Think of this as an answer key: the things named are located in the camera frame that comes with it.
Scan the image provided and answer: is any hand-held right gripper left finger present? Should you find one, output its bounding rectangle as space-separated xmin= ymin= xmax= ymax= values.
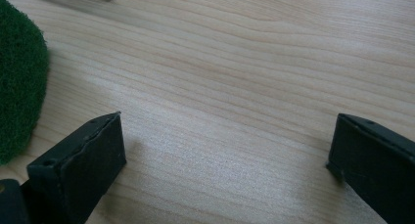
xmin=20 ymin=112 xmax=127 ymax=224

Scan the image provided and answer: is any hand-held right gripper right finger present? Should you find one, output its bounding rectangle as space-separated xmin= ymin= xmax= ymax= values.
xmin=326 ymin=112 xmax=415 ymax=224

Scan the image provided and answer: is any green sponge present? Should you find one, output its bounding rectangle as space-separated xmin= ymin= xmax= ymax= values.
xmin=0 ymin=0 xmax=51 ymax=166

